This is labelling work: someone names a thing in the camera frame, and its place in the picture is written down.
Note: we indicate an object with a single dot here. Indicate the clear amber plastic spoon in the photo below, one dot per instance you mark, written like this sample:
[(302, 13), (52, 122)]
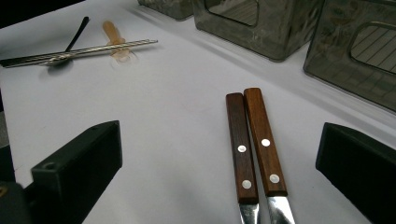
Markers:
[(112, 34)]

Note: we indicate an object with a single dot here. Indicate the black metal spoon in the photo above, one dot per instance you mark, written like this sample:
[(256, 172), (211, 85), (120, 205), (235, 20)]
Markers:
[(77, 32)]

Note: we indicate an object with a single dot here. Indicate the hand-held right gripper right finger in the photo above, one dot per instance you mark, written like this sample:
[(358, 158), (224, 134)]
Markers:
[(364, 174)]

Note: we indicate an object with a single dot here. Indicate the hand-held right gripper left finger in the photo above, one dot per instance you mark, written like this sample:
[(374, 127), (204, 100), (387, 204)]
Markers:
[(77, 171)]

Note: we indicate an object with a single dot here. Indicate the smoky clear plastic bin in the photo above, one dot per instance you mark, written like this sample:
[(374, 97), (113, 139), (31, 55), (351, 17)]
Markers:
[(174, 9), (280, 37), (330, 56)]

